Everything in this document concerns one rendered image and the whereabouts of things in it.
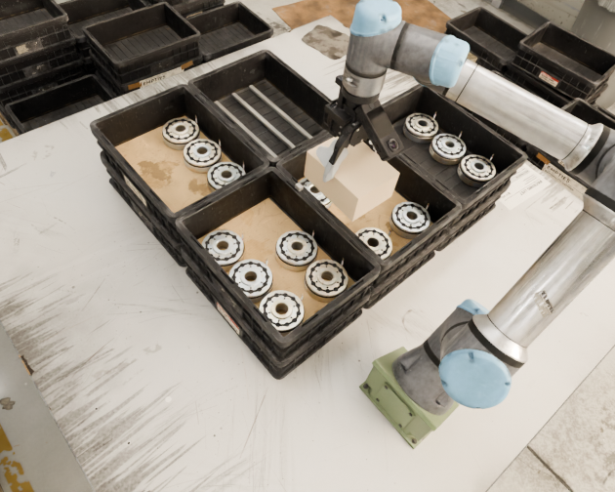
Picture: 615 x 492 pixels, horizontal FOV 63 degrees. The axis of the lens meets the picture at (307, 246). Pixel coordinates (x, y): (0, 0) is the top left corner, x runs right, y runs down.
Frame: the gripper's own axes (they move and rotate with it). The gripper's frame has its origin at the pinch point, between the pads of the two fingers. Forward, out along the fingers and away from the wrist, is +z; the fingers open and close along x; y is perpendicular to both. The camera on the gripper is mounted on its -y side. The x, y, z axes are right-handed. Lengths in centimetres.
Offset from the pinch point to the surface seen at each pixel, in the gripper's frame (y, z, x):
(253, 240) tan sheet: 12.7, 26.6, 16.5
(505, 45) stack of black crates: 63, 71, -189
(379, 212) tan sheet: 0.2, 26.7, -16.5
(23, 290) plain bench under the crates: 42, 39, 67
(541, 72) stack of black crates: 28, 57, -161
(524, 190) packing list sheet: -16, 40, -72
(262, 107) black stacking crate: 52, 26, -16
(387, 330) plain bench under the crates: -23.3, 39.9, 0.0
